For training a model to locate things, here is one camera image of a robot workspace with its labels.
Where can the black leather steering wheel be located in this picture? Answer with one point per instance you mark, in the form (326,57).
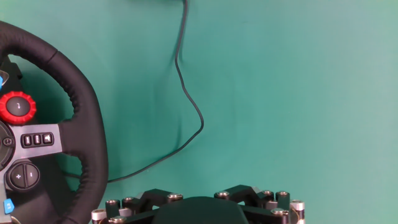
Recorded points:
(87,124)

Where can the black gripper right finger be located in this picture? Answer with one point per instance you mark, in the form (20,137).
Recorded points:
(267,202)

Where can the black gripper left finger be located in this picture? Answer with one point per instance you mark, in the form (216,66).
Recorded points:
(146,199)

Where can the green table mat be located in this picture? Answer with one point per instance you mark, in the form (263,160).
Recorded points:
(280,93)

